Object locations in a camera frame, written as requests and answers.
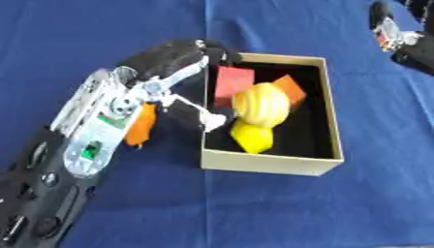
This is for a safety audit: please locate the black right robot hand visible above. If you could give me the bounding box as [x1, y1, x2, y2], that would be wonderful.
[389, 31, 434, 77]

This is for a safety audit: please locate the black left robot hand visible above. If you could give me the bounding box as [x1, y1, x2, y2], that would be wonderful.
[115, 38, 244, 134]

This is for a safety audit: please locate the tan cardboard box black inside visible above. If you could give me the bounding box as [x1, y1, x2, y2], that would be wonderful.
[200, 52, 346, 177]

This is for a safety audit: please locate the red rectangular block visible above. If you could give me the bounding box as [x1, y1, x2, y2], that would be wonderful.
[211, 65, 257, 109]

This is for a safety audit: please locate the orange elongated toy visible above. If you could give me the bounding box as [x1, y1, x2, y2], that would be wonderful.
[122, 102, 160, 149]

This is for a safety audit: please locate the pale yellow ribbed toy fruit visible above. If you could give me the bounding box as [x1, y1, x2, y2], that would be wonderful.
[231, 81, 294, 129]

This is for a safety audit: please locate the yellow toy lemon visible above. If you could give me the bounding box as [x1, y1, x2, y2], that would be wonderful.
[229, 119, 275, 155]

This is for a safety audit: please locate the orange block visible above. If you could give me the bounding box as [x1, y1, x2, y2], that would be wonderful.
[269, 74, 309, 108]

